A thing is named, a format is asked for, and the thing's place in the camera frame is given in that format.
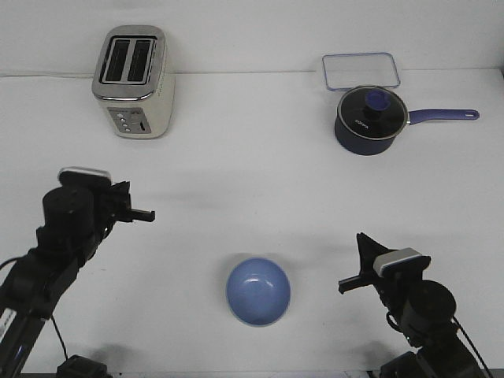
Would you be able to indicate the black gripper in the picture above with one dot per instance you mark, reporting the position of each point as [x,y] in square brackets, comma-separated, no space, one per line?
[80,212]
[422,310]

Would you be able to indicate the blue bowl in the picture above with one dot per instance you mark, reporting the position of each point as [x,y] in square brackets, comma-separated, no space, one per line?
[257,266]

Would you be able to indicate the green bowl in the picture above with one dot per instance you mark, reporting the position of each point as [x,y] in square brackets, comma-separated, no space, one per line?
[258,300]

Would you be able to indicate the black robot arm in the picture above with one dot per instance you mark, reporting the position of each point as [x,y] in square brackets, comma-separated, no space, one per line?
[33,288]
[456,358]

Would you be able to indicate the dark blue saucepan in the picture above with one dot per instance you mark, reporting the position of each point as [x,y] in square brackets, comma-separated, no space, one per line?
[368,147]

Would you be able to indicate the silver cream two-slot toaster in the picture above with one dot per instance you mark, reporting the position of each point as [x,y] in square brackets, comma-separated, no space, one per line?
[134,82]

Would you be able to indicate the glass pot lid blue knob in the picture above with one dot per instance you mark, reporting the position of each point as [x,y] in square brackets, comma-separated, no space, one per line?
[372,112]

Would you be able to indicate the clear blue-rimmed container lid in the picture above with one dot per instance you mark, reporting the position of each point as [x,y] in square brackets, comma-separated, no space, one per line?
[345,71]

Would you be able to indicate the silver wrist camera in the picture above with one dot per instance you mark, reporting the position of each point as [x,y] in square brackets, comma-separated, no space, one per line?
[403,259]
[73,174]

